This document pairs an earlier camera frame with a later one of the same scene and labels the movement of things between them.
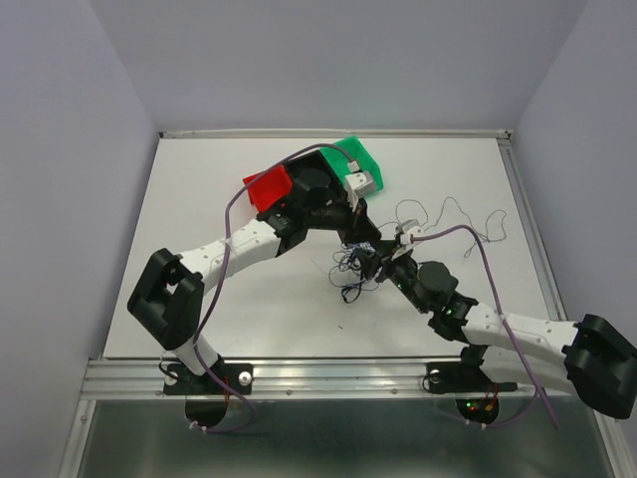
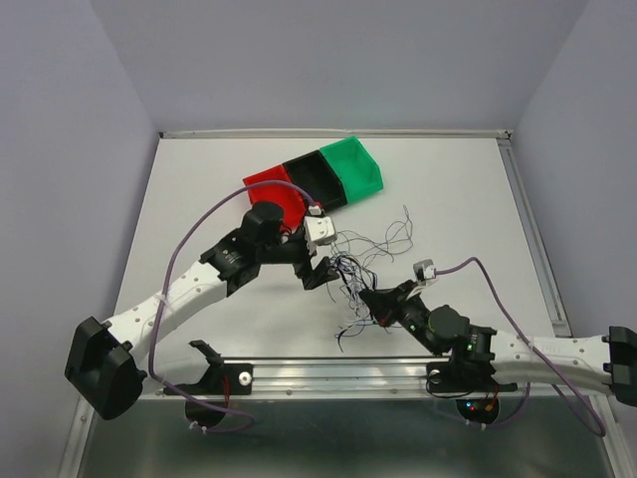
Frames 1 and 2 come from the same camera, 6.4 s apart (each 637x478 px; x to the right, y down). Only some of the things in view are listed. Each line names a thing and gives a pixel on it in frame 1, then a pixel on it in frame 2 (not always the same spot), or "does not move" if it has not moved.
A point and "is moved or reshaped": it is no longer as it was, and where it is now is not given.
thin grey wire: [445, 202] is moved or reshaped
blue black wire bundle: [346, 272] is moved or reshaped
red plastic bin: [269, 188] does not move
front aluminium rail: [142, 379] does not move
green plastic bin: [358, 152] does not move
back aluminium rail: [332, 134] does not move
